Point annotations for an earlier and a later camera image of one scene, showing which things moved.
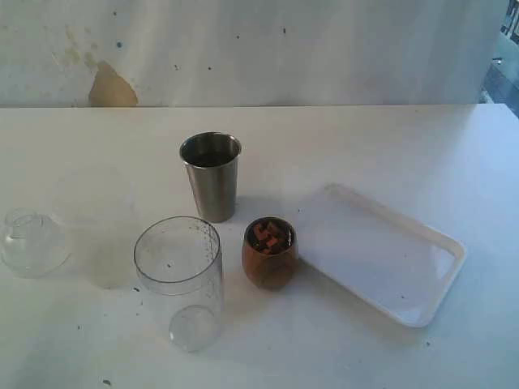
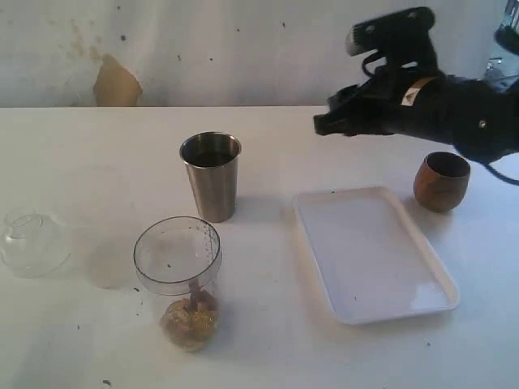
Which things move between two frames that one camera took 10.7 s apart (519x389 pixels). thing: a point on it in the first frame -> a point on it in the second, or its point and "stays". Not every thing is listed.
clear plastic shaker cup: [179, 263] stays
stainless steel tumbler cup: [212, 161] stays
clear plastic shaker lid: [34, 243] stays
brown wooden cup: [270, 250] -> [440, 181]
